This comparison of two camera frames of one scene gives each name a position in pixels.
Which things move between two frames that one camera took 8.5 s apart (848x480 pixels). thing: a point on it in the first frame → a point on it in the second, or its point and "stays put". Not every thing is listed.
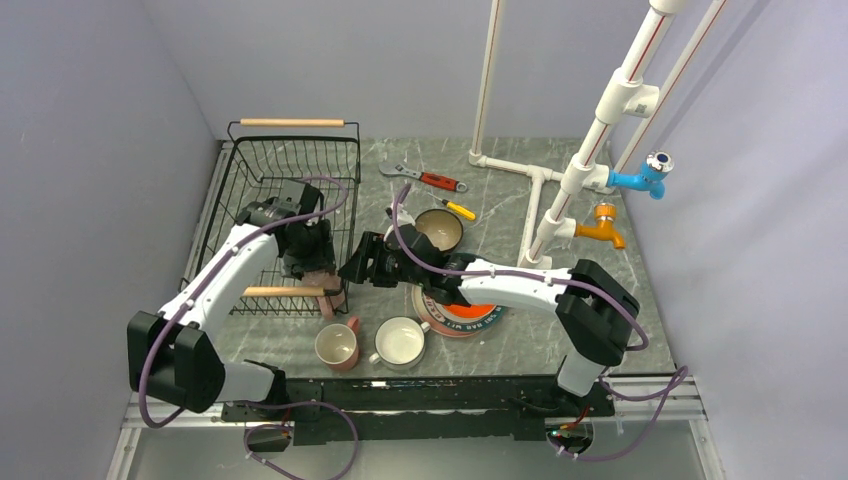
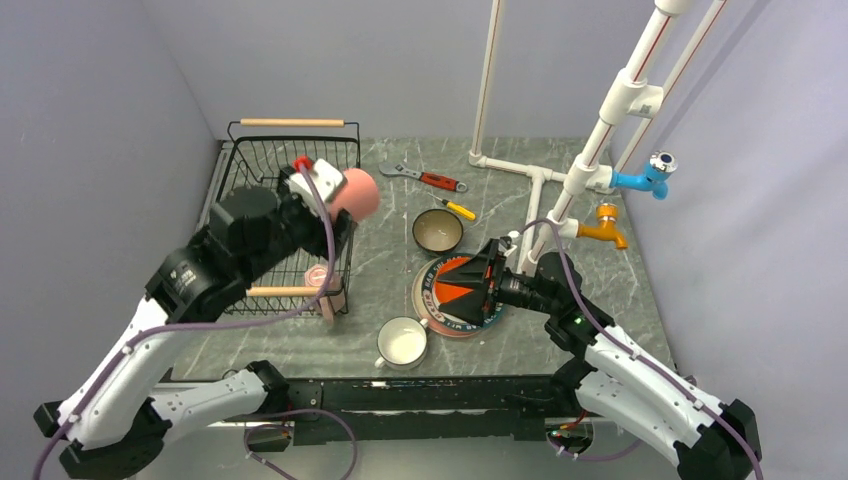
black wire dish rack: x=302 y=177 stays put
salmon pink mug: x=336 y=345 → x=360 y=197
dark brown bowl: x=441 y=227 stays put
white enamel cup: x=399 y=343 stays put
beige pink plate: x=435 y=325 stays put
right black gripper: x=376 y=248 → x=483 y=301
